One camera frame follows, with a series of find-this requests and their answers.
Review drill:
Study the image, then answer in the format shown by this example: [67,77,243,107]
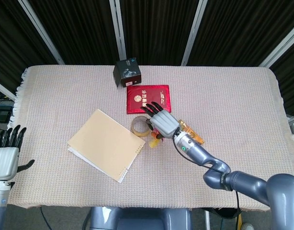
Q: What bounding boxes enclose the white loose-leaf paper sheets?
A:
[68,146,130,182]

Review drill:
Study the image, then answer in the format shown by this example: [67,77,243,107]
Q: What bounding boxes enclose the beige loose-leaf paper pad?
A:
[67,109,146,184]

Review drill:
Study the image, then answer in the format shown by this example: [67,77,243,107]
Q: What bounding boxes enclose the red certificate booklet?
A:
[126,84,173,115]

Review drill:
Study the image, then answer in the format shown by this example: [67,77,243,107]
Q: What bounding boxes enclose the black pleated curtain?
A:
[0,0,294,115]

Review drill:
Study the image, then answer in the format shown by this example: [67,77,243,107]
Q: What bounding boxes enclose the grey robot torso base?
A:
[86,206,192,230]

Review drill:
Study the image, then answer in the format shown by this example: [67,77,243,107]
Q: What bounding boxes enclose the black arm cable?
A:
[173,138,242,218]

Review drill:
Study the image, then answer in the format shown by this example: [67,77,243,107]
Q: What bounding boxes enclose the small orange toy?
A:
[148,128,166,148]

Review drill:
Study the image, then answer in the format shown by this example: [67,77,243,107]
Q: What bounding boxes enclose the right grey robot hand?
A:
[140,101,181,139]

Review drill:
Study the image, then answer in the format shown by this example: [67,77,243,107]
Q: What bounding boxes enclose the beige woven tablecloth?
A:
[7,64,294,213]

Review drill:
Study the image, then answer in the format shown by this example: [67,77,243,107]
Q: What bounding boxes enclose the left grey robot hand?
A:
[0,124,35,181]

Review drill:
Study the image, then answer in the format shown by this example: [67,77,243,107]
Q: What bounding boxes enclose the black cube carton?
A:
[113,57,142,89]

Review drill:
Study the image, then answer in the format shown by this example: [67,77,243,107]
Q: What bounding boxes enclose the clear packing tape roll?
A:
[130,115,154,138]

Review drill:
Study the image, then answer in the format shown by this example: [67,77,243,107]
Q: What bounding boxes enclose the white metal frame post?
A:
[259,23,294,68]
[0,78,18,101]
[17,0,65,65]
[109,0,127,61]
[181,0,207,66]

